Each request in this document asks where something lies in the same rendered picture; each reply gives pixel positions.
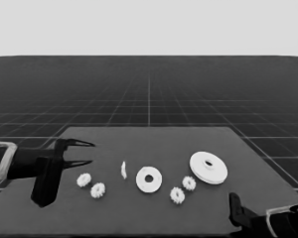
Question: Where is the white round carrier with pins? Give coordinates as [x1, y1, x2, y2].
[135, 166, 163, 193]

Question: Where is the small white gear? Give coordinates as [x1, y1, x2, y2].
[182, 176, 197, 191]
[75, 173, 92, 188]
[169, 186, 186, 205]
[89, 181, 106, 199]

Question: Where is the small white T-shaped piece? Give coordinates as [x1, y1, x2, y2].
[120, 161, 128, 180]

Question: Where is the large thick white disc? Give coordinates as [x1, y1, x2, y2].
[189, 151, 228, 185]

